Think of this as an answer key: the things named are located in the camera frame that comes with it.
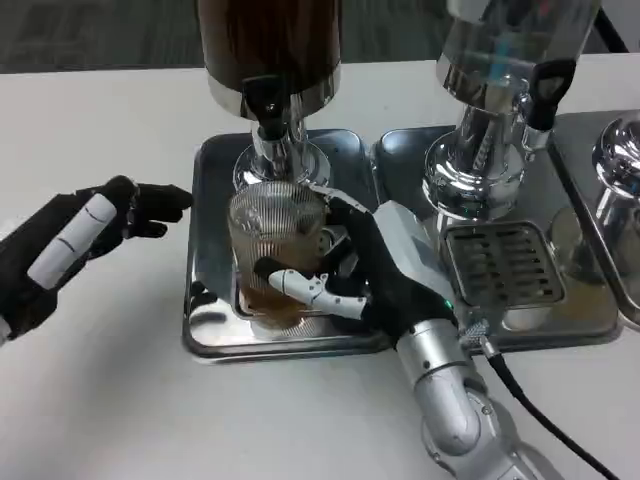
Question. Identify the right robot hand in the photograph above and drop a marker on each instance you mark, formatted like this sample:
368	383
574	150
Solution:
385	270

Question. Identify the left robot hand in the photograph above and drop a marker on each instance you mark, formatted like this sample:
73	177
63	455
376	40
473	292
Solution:
30	270

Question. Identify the clear ribbed glass cup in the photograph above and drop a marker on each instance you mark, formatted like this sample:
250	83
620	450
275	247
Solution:
270	215

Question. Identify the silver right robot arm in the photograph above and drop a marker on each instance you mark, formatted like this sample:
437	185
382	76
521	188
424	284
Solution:
440	380

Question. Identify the steel dispenser base tray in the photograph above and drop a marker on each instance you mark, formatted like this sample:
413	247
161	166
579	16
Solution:
575	150
210	165
395	160

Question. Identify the black tap lever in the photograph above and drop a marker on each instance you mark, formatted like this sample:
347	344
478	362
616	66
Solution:
265	100
550	80

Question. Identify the brown drink dispenser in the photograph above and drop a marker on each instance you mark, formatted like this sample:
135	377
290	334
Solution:
270	40

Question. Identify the clear empty drink dispenser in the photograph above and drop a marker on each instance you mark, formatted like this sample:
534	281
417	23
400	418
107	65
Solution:
500	40

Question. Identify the chrome dispenser column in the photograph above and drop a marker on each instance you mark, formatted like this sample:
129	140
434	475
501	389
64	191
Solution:
617	150

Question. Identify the black background leg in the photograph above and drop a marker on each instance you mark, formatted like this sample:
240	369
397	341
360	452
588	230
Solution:
615	30

